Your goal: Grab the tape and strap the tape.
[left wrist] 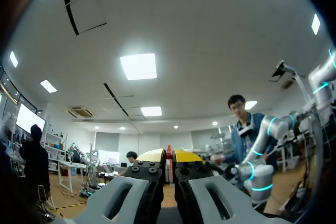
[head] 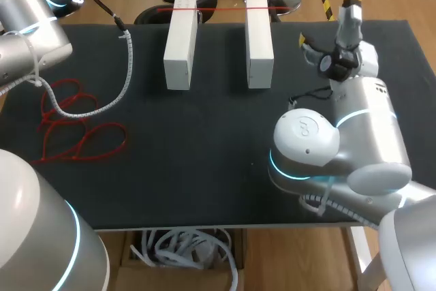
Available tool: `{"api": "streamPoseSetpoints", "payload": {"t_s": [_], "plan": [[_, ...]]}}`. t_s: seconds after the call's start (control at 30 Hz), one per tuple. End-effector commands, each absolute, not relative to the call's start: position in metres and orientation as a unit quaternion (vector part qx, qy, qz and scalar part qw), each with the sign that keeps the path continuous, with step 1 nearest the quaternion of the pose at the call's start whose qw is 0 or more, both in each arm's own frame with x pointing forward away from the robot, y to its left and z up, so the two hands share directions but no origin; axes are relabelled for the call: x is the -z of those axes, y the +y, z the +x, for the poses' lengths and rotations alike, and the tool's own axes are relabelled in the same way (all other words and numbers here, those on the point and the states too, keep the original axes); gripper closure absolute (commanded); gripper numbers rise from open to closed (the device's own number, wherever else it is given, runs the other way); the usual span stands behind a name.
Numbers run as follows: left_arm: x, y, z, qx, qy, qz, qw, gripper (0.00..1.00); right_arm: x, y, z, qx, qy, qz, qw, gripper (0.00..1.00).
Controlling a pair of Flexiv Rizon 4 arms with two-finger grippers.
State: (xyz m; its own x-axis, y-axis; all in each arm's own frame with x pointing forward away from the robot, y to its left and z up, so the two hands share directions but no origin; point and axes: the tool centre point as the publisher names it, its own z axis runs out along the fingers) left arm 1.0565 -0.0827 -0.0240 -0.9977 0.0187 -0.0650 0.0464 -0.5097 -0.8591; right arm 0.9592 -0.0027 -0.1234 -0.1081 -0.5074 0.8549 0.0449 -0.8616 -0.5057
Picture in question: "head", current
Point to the white block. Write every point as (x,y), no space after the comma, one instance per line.
(259,45)
(180,49)

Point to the cardboard box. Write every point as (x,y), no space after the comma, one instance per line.
(126,267)

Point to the black round base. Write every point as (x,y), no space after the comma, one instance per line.
(150,16)

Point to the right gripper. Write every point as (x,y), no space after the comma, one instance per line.
(340,64)

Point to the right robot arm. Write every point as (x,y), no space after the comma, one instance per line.
(368,127)

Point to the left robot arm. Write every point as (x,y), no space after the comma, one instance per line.
(30,52)

